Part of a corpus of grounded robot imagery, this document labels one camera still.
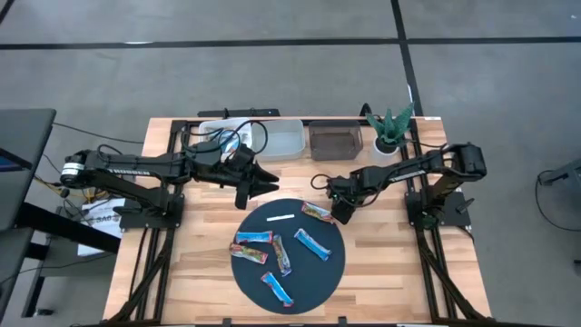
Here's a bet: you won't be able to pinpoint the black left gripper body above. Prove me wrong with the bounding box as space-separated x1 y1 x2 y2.
216 145 261 192

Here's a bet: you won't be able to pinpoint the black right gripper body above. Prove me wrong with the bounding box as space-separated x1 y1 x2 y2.
327 171 369 205

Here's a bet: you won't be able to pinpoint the red multicolour granola bar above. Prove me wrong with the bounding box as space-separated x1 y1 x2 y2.
300 201 336 224
228 243 269 265

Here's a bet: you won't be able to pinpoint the blue red-ended granola bar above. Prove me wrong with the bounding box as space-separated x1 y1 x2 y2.
260 271 295 309

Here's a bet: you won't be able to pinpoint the clear plastic bin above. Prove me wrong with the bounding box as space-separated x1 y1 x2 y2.
251 118 307 163

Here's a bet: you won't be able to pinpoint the white plant pot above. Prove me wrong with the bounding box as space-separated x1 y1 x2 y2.
371 135 403 159

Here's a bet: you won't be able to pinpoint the dark grey plastic bin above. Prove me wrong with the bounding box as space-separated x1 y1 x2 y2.
308 120 364 162

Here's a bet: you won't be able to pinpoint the white plastic bin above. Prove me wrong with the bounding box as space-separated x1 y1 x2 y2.
198 117 253 156

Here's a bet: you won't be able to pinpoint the black bar behind table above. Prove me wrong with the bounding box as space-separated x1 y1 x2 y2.
197 107 281 119

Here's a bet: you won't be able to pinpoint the round dark blue plate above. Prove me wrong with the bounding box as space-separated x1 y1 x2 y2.
230 198 346 315

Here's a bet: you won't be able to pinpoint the green succulent plant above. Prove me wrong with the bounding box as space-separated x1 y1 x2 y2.
365 102 415 146

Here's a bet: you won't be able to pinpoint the white paper sheet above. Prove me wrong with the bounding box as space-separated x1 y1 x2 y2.
76 197 127 258

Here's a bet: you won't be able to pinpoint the grey side desk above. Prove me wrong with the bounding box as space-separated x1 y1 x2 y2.
0 107 58 233

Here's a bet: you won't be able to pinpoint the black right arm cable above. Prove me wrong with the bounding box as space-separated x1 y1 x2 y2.
310 173 333 192

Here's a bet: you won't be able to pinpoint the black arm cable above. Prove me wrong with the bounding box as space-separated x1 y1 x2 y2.
180 119 270 156
310 173 333 192

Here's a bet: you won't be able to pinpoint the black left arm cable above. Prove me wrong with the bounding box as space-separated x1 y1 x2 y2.
180 119 270 156

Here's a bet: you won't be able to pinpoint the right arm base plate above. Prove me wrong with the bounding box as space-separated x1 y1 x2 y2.
405 190 473 228

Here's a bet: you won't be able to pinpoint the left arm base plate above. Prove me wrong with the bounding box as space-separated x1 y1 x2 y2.
118 193 185 231

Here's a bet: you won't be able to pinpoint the black floor cable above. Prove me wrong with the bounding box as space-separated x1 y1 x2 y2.
52 121 145 145

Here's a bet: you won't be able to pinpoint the yellow cables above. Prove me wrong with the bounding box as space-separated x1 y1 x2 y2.
34 174 110 204

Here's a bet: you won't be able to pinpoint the dark stand with cable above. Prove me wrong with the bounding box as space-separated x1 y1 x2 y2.
534 157 581 233

